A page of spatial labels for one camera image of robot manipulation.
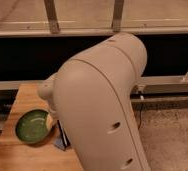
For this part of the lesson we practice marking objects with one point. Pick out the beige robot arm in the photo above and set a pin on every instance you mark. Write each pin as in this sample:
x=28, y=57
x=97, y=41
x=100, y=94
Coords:
x=90, y=96

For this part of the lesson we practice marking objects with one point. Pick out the green ceramic bowl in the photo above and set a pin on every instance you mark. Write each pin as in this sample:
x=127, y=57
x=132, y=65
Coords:
x=31, y=127

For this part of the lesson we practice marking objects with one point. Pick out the blue sponge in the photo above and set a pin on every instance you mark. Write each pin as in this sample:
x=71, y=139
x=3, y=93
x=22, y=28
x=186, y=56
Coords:
x=59, y=143

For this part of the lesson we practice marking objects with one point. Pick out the wooden table board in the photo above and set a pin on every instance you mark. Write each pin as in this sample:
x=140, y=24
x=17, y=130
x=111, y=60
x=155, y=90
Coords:
x=17, y=156

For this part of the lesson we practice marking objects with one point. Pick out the right metal window post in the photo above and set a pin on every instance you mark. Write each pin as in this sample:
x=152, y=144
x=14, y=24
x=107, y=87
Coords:
x=117, y=15

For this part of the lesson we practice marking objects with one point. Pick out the metal window post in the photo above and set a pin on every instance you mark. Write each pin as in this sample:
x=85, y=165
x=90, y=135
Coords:
x=51, y=16
x=117, y=15

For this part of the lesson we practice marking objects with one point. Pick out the left metal window post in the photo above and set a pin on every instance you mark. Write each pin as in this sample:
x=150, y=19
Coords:
x=51, y=16

